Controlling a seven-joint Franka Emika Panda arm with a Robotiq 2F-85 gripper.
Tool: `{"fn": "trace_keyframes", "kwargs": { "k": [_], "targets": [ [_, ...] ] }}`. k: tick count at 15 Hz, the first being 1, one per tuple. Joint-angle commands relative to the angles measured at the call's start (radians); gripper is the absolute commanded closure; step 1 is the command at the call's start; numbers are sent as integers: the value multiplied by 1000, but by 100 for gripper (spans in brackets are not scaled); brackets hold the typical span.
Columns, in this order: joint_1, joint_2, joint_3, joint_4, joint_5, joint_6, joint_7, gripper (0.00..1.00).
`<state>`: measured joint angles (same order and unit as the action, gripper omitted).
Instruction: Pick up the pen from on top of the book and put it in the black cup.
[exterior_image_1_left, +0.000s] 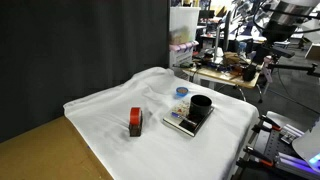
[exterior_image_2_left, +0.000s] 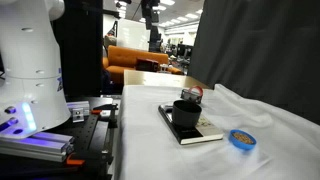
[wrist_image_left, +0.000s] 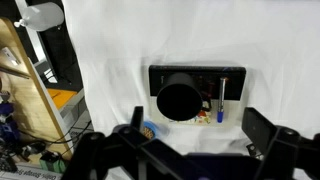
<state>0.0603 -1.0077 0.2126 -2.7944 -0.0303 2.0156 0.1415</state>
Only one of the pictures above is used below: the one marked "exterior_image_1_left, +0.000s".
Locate white plastic storage bin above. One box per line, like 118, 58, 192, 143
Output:
168, 6, 202, 68

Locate black curtain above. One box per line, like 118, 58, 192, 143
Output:
0, 0, 171, 144

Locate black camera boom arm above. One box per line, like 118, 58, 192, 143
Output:
265, 45, 320, 78

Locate blue bowl of cereal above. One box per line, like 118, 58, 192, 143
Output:
175, 86, 190, 99

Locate black cup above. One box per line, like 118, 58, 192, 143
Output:
189, 94, 214, 118

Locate aluminium rail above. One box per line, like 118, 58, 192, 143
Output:
274, 151, 320, 178

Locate black book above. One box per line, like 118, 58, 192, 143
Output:
162, 98, 215, 138

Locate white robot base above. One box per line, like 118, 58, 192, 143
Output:
291, 117, 320, 165

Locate silver pen with blue cap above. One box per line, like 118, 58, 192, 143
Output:
171, 112, 198, 126

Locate black clamp with orange handle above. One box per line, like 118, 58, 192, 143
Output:
235, 145, 278, 169
252, 113, 283, 134

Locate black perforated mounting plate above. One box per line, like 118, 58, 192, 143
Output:
255, 128, 302, 162

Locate red tape in black dispenser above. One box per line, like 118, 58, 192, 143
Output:
128, 106, 144, 138

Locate white cloth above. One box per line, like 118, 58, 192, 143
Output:
62, 66, 260, 180

